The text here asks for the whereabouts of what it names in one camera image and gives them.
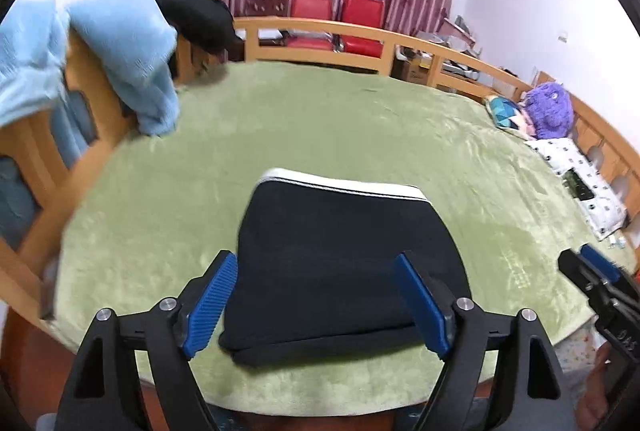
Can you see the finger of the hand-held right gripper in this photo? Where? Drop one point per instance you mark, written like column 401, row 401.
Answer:
column 577, row 271
column 602, row 263

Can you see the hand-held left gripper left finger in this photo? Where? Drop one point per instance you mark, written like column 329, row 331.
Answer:
column 210, row 306

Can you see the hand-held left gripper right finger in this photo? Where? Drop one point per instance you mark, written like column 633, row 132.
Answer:
column 422, row 306

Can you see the black pants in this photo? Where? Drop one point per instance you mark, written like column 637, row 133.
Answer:
column 340, row 261

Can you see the person's leg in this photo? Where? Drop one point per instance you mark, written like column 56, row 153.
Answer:
column 590, row 391

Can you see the black flat device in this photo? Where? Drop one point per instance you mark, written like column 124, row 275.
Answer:
column 579, row 185

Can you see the white patterned pillow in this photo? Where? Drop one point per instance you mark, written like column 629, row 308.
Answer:
column 560, row 156

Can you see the purple plush toy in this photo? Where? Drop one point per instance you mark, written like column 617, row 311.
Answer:
column 550, row 111

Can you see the teal patterned pillow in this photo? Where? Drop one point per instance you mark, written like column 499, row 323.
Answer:
column 505, row 111

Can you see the green blanket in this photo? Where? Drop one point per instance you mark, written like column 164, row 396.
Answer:
column 325, row 121

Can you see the cardboard box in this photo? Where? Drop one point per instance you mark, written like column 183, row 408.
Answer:
column 414, row 70

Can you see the light blue towel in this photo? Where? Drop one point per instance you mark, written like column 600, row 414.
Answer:
column 130, row 41

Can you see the red chair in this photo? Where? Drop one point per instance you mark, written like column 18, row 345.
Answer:
column 362, row 11
column 310, row 8

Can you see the white wall outlet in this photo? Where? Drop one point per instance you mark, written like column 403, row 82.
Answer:
column 562, row 36

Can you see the wooden bed frame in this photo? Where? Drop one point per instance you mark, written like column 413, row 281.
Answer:
column 310, row 27

